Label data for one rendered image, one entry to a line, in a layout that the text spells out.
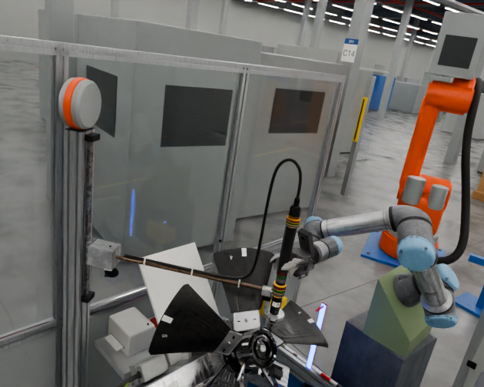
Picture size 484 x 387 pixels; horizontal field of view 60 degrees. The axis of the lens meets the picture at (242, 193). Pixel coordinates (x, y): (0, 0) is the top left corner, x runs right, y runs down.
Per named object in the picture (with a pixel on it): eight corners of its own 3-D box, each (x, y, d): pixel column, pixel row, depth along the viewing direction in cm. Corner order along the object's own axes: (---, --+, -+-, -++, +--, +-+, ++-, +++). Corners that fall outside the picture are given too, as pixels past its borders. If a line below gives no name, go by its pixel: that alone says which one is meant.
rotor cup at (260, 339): (232, 382, 136) (258, 380, 127) (217, 339, 138) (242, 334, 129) (261, 362, 146) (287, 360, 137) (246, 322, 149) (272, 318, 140)
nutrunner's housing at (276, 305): (266, 323, 141) (291, 198, 126) (267, 316, 145) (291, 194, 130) (277, 325, 141) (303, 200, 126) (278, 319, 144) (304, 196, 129)
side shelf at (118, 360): (94, 345, 178) (94, 340, 177) (164, 316, 203) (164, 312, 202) (123, 380, 163) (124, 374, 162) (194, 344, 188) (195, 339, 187)
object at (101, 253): (83, 266, 145) (84, 243, 142) (93, 256, 151) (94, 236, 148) (111, 272, 143) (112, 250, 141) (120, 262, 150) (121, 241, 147)
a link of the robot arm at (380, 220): (425, 190, 148) (300, 213, 172) (428, 213, 141) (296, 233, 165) (433, 212, 154) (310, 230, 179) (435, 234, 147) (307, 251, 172)
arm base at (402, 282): (406, 273, 193) (425, 266, 187) (419, 305, 188) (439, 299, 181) (388, 274, 184) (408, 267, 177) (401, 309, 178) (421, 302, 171)
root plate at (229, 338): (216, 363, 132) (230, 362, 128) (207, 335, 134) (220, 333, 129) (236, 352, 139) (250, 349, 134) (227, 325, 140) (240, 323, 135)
